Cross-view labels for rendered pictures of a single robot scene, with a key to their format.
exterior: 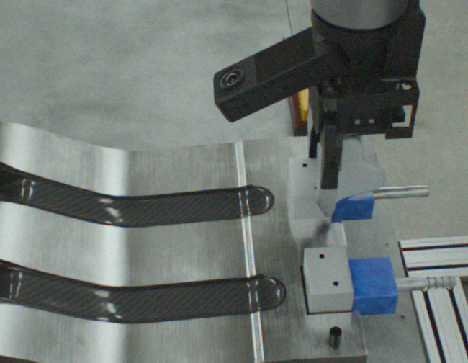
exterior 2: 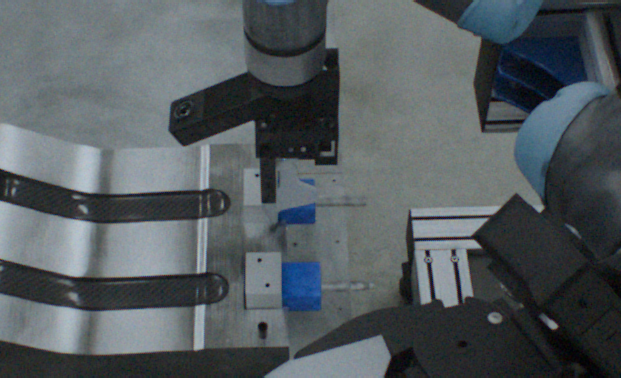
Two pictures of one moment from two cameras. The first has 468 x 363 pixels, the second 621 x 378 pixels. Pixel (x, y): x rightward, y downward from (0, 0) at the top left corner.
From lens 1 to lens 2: 41 cm
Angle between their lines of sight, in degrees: 5
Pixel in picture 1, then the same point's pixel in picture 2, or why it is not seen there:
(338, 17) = (263, 76)
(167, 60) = (157, 46)
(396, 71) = (320, 112)
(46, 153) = (29, 153)
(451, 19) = not seen: outside the picture
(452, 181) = (488, 139)
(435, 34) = not seen: outside the picture
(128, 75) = (118, 60)
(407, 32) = (325, 85)
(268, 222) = (222, 225)
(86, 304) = (57, 292)
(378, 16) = (295, 77)
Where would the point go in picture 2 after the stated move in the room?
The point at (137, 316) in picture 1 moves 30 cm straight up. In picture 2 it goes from (101, 304) to (52, 110)
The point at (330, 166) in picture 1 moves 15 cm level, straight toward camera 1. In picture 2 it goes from (266, 186) to (235, 315)
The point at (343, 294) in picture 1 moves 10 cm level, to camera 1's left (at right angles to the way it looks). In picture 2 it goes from (272, 294) to (171, 292)
